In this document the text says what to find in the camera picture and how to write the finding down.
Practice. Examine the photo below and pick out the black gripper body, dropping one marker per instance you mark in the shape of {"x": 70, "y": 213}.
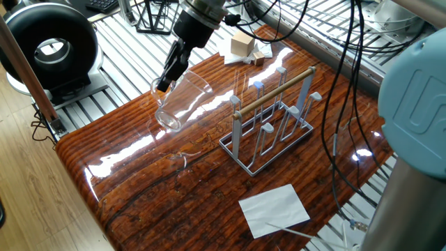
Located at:
{"x": 195, "y": 31}

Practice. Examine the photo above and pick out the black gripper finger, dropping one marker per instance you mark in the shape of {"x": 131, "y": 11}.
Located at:
{"x": 172, "y": 68}
{"x": 189, "y": 54}

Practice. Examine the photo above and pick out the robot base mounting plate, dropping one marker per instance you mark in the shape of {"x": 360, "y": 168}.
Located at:
{"x": 348, "y": 241}

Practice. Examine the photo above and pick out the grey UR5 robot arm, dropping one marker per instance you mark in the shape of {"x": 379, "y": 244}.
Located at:
{"x": 418, "y": 104}

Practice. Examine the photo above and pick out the white mug drying rack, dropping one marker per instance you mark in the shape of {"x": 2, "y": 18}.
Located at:
{"x": 237, "y": 134}

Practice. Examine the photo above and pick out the large wooden cube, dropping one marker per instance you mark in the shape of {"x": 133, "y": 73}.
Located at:
{"x": 242, "y": 44}

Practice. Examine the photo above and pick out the small wooden cube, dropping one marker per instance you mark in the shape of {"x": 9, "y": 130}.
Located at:
{"x": 259, "y": 58}

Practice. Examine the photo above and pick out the crumpled white napkin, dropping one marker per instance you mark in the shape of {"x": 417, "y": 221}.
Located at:
{"x": 266, "y": 47}

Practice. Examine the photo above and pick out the black keyboard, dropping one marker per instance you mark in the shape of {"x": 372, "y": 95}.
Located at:
{"x": 102, "y": 5}

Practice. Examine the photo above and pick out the white paper sheet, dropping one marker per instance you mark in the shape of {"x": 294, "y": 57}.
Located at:
{"x": 273, "y": 211}

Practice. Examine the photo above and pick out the aluminium frame post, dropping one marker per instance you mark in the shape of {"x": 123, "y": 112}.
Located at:
{"x": 127, "y": 12}

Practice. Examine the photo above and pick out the aluminium table frame rail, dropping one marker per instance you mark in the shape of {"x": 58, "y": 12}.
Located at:
{"x": 306, "y": 40}

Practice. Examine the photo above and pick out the brown frame post with bracket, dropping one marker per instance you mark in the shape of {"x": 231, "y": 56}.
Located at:
{"x": 28, "y": 69}

